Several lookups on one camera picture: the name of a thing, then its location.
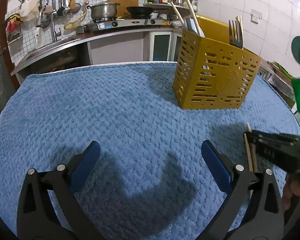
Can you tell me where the kitchen counter with cabinets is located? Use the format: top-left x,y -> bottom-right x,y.
11,27 -> 182,81

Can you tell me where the person's right hand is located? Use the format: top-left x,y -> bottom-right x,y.
282,174 -> 300,211

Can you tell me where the side table with vegetables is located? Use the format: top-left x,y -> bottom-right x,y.
258,60 -> 297,114

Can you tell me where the metal fork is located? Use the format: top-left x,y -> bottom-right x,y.
229,21 -> 241,48

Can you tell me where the yellow perforated utensil holder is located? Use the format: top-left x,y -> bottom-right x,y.
173,16 -> 262,109

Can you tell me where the blue textured towel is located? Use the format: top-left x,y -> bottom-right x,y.
0,63 -> 300,239

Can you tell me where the steel sink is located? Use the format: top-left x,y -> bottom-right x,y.
24,37 -> 79,61

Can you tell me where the black wok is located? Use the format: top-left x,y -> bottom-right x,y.
126,7 -> 154,19

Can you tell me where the sink faucet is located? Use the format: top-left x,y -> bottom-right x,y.
36,5 -> 62,42

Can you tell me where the gas stove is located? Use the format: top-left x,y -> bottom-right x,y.
76,18 -> 169,34

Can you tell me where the steel cooking pot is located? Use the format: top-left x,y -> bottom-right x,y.
86,1 -> 120,21

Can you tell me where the white wall socket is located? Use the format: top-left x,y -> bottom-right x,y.
250,9 -> 262,24

